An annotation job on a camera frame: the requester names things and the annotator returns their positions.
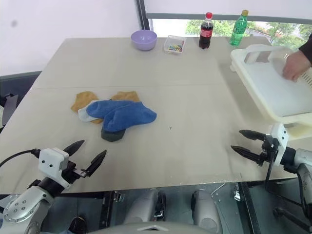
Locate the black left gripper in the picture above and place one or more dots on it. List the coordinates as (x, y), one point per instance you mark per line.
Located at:
(72, 171)

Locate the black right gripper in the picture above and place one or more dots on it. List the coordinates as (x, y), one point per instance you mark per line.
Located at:
(267, 154)

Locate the blue sock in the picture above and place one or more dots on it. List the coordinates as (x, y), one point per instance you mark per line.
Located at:
(100, 108)
(131, 118)

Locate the white plastic basket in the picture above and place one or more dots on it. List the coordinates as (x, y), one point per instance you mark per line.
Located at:
(268, 97)

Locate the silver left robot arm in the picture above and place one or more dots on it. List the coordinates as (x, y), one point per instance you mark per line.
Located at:
(22, 207)

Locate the person's dark-sleeved forearm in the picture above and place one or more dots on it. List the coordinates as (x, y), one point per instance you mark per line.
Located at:
(307, 48)

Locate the clear box of colourful clips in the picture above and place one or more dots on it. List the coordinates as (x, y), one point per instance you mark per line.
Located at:
(174, 45)

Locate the person's bare hand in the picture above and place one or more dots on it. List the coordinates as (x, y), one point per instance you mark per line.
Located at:
(296, 65)

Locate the dark grey sock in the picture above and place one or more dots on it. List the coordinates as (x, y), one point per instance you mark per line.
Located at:
(112, 136)

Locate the light grey sock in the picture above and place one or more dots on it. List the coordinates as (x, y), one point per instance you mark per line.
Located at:
(84, 115)

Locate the silver metal clamp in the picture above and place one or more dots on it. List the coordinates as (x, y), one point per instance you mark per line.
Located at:
(119, 197)
(237, 193)

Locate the dark shoe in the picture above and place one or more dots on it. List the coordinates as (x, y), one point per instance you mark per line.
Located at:
(78, 224)

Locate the grey rounded robot leg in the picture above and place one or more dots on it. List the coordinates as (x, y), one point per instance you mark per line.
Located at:
(143, 207)
(206, 209)

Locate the black office chair base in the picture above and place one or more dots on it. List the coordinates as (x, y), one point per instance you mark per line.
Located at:
(287, 215)

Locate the dark grey cabinet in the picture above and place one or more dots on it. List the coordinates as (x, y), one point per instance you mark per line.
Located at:
(19, 83)

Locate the grey robot torso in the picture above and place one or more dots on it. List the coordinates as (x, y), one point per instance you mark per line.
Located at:
(151, 228)

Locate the green bottle with yellow cap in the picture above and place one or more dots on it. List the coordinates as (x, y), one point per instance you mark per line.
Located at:
(238, 31)

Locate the cola bottle with red cap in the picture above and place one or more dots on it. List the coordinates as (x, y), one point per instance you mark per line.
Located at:
(205, 34)

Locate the purple plastic bowl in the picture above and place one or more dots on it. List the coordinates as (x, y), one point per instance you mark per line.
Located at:
(143, 41)

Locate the white roller blind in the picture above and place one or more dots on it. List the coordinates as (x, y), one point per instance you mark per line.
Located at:
(182, 7)

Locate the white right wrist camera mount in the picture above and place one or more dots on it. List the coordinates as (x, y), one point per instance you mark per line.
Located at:
(280, 136)

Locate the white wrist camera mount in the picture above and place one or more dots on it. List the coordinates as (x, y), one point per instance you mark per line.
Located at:
(280, 136)
(50, 161)

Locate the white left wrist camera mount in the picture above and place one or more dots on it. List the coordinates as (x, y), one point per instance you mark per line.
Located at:
(50, 161)

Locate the black table frame leg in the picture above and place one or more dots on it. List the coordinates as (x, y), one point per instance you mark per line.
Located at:
(251, 209)

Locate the dark window frame post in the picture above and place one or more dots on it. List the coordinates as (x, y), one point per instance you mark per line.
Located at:
(147, 26)

